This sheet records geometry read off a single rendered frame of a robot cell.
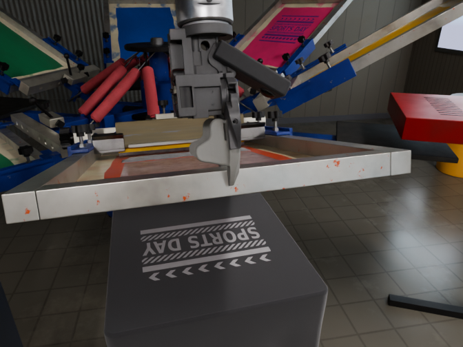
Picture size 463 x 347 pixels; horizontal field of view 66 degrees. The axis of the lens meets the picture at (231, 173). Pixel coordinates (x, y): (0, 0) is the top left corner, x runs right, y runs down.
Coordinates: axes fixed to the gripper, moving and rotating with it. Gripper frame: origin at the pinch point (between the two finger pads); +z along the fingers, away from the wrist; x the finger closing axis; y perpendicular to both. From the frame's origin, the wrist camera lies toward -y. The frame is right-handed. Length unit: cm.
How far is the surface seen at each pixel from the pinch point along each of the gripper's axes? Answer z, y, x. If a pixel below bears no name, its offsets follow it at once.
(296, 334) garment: 39.4, -15.5, -15.2
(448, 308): 102, -135, -91
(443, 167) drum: 60, -271, -236
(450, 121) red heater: 0, -98, -59
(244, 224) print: 21.3, -12.3, -39.5
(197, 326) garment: 30.8, 5.8, -12.4
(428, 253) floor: 93, -164, -137
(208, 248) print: 23.4, -0.6, -31.8
